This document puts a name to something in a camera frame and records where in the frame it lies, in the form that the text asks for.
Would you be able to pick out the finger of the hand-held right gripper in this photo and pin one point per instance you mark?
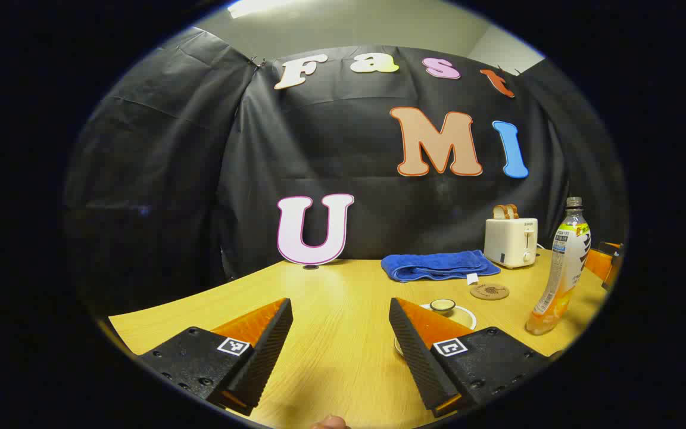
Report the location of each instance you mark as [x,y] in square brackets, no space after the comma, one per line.
[599,264]

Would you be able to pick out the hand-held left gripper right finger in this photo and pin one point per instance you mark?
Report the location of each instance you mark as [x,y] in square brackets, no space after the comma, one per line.
[417,351]

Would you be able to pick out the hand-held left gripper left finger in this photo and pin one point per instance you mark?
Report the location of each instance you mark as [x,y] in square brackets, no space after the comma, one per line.
[268,351]

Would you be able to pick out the clear water bottle white label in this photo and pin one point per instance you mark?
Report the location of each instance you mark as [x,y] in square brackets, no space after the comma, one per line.
[566,268]

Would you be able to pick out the white teacup lid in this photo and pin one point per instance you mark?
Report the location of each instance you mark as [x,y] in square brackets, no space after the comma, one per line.
[442,306]

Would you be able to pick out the white teacup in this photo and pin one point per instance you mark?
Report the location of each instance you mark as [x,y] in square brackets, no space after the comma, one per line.
[471,319]

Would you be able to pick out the round wooden coaster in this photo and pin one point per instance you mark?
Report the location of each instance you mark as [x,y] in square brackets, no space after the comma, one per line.
[489,291]

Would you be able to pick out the blue folded towel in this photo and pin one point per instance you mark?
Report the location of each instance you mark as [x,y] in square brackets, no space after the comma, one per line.
[438,265]

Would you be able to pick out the white toaster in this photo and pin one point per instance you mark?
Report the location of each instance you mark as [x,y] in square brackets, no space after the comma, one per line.
[510,243]

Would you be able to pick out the toast bread slice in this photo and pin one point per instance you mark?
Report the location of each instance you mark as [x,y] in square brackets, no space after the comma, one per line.
[499,212]
[513,211]

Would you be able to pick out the black backdrop cloth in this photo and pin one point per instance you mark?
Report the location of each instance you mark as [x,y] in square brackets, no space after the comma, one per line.
[331,143]

